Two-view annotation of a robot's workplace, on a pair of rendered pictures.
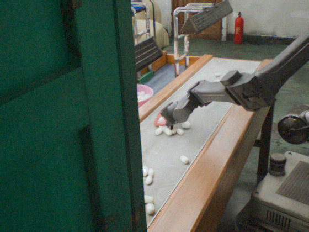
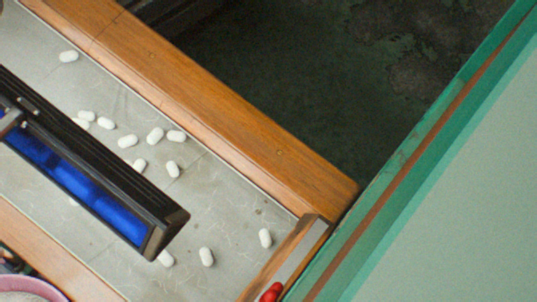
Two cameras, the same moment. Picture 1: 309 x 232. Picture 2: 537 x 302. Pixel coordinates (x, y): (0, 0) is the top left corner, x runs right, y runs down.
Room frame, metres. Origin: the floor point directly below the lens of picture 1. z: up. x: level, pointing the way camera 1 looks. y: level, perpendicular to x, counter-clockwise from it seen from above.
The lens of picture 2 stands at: (0.59, 0.43, 1.87)
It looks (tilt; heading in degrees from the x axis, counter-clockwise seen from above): 69 degrees down; 270
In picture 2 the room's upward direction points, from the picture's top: 12 degrees clockwise
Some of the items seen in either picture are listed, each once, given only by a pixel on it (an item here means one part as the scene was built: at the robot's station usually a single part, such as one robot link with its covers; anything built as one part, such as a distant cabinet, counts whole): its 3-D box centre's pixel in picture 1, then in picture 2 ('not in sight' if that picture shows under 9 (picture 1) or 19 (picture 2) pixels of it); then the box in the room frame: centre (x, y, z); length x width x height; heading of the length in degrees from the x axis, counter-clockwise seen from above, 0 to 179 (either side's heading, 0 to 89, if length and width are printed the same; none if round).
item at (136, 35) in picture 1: (130, 43); not in sight; (2.04, 0.10, 0.90); 0.20 x 0.19 x 0.45; 153
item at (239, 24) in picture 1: (239, 27); not in sight; (5.49, -1.43, 0.25); 0.18 x 0.14 x 0.49; 150
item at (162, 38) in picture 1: (139, 37); not in sight; (4.43, 0.10, 0.40); 0.74 x 0.56 x 0.38; 151
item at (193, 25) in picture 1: (209, 14); not in sight; (1.82, -0.32, 1.08); 0.62 x 0.08 x 0.07; 153
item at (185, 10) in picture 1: (195, 47); not in sight; (1.86, -0.25, 0.90); 0.20 x 0.19 x 0.45; 153
